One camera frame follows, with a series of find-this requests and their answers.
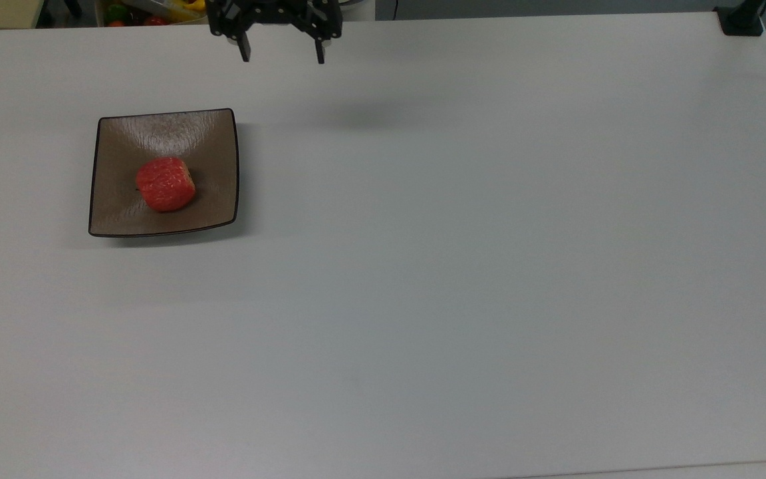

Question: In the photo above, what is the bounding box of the black camera stand clamp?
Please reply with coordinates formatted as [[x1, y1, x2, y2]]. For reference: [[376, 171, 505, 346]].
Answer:
[[714, 0, 766, 37]]

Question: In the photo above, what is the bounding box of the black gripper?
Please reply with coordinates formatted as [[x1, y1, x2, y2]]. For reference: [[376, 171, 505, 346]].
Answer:
[[208, 0, 343, 66]]

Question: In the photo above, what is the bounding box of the red apple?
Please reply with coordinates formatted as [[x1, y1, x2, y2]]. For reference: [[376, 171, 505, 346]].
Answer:
[[135, 156, 197, 214]]

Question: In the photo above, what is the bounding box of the box of toy vegetables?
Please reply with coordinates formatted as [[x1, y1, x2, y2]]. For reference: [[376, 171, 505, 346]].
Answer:
[[95, 0, 209, 28]]

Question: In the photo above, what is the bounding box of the square brown ceramic plate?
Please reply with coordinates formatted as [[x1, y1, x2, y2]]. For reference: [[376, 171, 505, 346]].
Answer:
[[88, 108, 240, 238]]

